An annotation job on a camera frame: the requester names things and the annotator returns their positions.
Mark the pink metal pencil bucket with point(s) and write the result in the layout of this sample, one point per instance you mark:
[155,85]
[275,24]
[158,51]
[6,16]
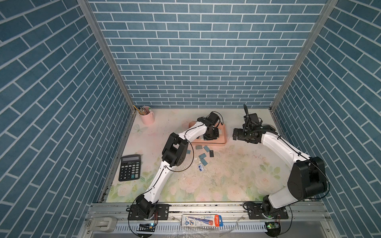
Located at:
[147,115]

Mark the pink storage tray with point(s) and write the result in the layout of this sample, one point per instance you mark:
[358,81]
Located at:
[221,135]

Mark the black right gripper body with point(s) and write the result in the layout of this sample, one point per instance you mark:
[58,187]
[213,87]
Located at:
[242,135]

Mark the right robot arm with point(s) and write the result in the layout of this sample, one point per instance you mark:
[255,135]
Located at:
[307,174]

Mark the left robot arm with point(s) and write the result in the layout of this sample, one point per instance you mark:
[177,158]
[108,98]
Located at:
[173,155]

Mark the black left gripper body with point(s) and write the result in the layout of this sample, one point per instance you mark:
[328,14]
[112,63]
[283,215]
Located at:
[213,134]

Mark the black calculator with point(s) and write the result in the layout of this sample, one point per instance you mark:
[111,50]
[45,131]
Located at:
[130,167]

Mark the lower blue eraser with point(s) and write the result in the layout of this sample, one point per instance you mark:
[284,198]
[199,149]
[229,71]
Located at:
[203,162]

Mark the blue eraser with print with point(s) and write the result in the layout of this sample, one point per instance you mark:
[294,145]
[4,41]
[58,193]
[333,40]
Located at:
[202,156]

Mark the red blue pen package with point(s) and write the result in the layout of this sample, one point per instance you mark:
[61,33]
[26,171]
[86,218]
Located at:
[200,221]

